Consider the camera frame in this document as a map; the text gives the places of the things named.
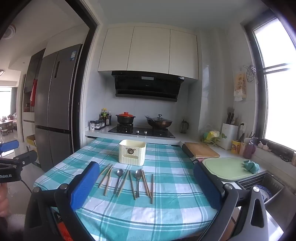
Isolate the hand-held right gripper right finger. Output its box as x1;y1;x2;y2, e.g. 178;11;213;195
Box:
194;162;270;241

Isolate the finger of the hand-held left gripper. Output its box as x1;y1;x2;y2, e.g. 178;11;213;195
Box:
0;140;19;153
0;150;38;168

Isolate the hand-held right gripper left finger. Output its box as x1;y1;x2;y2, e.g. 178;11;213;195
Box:
24;161;100;241

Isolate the metal spoon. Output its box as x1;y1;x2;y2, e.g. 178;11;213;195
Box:
113;169;124;194
135;169;142;198

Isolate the bunch of wooden chopsticks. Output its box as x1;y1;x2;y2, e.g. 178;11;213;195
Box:
98;164;154;204

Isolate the cream ribbed utensil holder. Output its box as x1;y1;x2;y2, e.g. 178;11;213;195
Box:
119;139;147;166

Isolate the person's left hand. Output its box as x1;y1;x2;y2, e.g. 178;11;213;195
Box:
0;185;11;217

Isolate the pale green cutting board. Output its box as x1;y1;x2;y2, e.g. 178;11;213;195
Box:
202;158;264;182

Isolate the wooden cutting board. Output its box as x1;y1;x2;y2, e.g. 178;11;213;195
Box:
184;142;221;158

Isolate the teal rag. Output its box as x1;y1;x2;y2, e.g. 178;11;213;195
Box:
242;160;261;174

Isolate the plastic bag of produce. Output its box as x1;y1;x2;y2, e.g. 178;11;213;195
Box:
202;130;228;145

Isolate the purple cup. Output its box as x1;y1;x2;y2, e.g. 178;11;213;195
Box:
244;144;256;159

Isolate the white knife block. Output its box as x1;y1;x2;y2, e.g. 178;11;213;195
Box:
221;123;239;150

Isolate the blue white plate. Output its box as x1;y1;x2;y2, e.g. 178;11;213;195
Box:
255;185;274;202

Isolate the red hanging cloth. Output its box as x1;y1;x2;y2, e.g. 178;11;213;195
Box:
30;79;38;107

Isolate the row of spice jars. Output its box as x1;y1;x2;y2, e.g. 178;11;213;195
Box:
89;119;105;131

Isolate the grey refrigerator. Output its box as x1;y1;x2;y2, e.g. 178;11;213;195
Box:
34;44;83;173

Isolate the teal checked tablecloth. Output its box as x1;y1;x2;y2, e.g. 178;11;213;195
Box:
33;138;232;241

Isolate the steel sink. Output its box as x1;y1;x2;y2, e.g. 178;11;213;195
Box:
237;173;292;207

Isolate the black clay pot red lid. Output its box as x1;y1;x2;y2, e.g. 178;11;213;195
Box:
116;112;136;126

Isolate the brown tall cabinet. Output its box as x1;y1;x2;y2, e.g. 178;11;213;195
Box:
23;48;46;149

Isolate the black glass gas stove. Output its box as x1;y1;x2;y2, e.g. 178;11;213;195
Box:
108;124;176;139

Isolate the dark wok with glass lid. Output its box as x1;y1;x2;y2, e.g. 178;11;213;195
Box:
145;114;173;130

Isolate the hanging printed bag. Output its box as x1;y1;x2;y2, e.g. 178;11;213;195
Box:
233;72;247;101

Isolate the round ceiling vent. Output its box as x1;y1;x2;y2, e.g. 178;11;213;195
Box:
3;24;17;37

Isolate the black range hood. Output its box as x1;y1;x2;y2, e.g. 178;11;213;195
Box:
111;71;185;102

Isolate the black cable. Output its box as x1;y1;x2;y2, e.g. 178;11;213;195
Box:
19;179;33;193

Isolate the dark door frame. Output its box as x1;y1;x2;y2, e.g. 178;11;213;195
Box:
0;0;100;154

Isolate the dark frame window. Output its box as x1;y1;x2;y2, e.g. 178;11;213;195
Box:
240;13;296;167

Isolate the hanging wire trivet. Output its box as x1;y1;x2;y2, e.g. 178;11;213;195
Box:
243;65;258;83

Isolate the white wall cabinet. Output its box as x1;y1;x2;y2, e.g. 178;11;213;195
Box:
97;26;199;80

